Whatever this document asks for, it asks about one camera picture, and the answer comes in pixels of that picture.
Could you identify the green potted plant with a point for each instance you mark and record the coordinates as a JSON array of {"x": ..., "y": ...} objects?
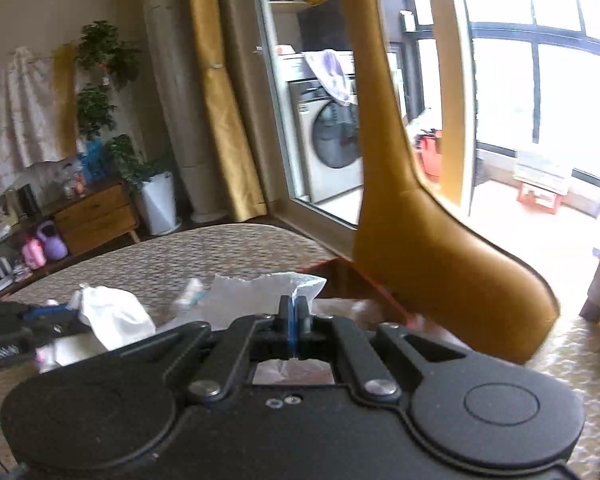
[{"x": 105, "y": 60}]

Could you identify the tan leather giraffe statue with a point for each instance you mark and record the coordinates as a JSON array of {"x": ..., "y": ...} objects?
[{"x": 405, "y": 210}]

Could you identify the purple cloth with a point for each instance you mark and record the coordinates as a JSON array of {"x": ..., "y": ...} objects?
[{"x": 332, "y": 75}]

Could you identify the silver washing machine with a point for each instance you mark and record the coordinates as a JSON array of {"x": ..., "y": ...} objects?
[{"x": 330, "y": 160}]

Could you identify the red bucket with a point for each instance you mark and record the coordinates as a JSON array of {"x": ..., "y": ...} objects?
[{"x": 430, "y": 155}]

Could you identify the black cylinder speaker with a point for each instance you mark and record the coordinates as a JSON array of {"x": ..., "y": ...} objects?
[{"x": 27, "y": 201}]

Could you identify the pink kettlebell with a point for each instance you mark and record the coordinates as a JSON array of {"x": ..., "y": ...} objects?
[{"x": 34, "y": 254}]

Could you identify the white box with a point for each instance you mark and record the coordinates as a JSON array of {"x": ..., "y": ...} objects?
[{"x": 542, "y": 170}]

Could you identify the blue plastic items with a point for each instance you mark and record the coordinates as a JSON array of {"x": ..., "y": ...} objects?
[{"x": 92, "y": 160}]

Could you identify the white bunny plush toy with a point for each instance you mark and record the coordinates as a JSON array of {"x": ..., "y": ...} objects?
[{"x": 70, "y": 352}]

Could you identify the white gauze cloth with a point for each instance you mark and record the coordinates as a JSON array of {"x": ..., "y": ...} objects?
[{"x": 115, "y": 315}]

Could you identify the black framed window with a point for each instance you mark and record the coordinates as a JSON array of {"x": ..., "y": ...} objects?
[{"x": 535, "y": 60}]

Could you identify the covered floor standing air conditioner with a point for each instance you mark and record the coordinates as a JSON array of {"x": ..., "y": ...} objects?
[{"x": 180, "y": 85}]

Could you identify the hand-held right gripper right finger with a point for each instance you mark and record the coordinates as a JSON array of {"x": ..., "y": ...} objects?
[{"x": 302, "y": 322}]

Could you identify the red crate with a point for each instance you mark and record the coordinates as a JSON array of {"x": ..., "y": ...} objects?
[{"x": 540, "y": 197}]

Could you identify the wooden cabinet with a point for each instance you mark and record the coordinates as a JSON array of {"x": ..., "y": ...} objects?
[{"x": 95, "y": 215}]

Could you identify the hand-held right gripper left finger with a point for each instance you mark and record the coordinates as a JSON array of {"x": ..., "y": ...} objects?
[{"x": 286, "y": 322}]

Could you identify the purple kettlebell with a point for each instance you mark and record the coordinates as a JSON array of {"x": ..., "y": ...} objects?
[{"x": 54, "y": 245}]

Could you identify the white lace curtain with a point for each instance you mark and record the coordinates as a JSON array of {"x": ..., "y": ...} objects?
[{"x": 15, "y": 125}]

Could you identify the yellow curtain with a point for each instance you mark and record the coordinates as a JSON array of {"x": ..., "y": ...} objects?
[
  {"x": 225, "y": 110},
  {"x": 66, "y": 105}
]

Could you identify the gold patterned tablecloth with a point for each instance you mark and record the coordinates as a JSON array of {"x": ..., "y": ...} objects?
[{"x": 180, "y": 260}]

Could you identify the clear plastic packet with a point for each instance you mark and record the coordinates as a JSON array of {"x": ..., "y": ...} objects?
[{"x": 260, "y": 290}]

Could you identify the white planter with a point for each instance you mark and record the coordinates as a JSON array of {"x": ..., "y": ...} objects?
[{"x": 159, "y": 205}]

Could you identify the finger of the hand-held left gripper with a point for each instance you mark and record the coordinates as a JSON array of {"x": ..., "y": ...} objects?
[
  {"x": 50, "y": 313},
  {"x": 65, "y": 330}
]

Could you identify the white green tissue pack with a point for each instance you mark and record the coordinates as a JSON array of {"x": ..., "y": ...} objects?
[{"x": 190, "y": 292}]

